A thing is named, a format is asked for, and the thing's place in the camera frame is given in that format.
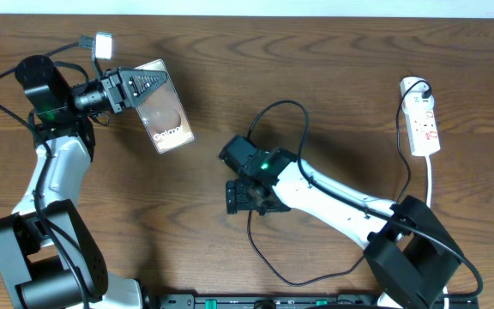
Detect Galaxy S25 Ultra smartphone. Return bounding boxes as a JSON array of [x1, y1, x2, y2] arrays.
[[136, 59, 195, 154]]

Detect white power strip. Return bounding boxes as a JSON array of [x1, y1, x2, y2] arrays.
[[400, 76, 441, 157]]

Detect black charger cable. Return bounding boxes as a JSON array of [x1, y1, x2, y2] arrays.
[[246, 79, 433, 288]]

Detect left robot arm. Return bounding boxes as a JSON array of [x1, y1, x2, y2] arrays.
[[0, 55, 171, 308]]

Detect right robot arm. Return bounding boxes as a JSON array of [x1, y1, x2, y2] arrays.
[[219, 136, 461, 308]]

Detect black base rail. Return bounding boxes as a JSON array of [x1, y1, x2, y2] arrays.
[[148, 293, 480, 309]]

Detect white power strip cord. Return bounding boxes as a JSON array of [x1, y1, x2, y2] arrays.
[[425, 154, 450, 309]]

